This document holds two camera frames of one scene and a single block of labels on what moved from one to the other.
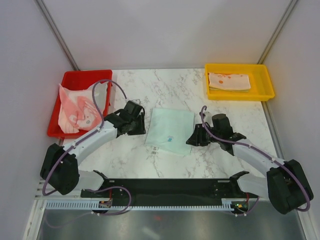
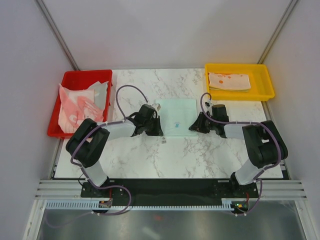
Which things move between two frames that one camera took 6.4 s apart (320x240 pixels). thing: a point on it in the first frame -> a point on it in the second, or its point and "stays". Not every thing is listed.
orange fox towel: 234,82 stays
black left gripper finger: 141,129 -> 158,130
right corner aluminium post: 273,38 stays
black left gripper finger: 136,129 -> 151,132
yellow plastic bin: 261,88 stays
